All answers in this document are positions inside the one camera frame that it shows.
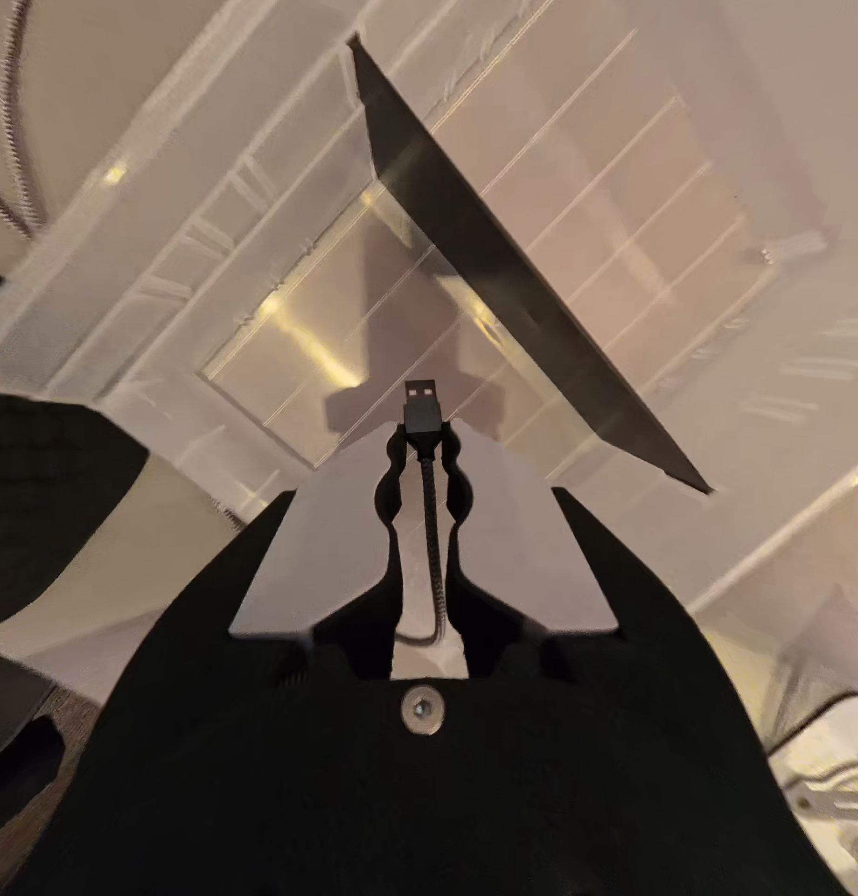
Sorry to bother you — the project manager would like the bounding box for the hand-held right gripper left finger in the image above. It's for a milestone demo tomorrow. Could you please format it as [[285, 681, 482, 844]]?
[[228, 422, 409, 680]]

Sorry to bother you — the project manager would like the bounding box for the metal stand bracket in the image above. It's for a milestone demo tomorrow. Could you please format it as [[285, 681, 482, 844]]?
[[786, 766, 858, 830]]

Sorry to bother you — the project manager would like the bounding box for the black divider plate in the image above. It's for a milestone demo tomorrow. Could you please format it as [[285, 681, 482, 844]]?
[[346, 31, 715, 497]]

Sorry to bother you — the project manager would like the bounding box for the black wrist rest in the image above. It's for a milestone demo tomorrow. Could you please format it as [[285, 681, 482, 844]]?
[[0, 392, 151, 631]]

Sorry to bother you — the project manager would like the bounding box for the clear plastic box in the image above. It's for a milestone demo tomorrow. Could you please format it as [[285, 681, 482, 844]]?
[[0, 0, 858, 634]]

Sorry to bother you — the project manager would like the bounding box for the grey braided usb cable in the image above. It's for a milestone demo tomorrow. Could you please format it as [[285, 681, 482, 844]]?
[[0, 0, 447, 646]]

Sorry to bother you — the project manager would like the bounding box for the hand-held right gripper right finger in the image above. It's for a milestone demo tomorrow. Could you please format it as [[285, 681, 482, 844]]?
[[441, 418, 621, 680]]

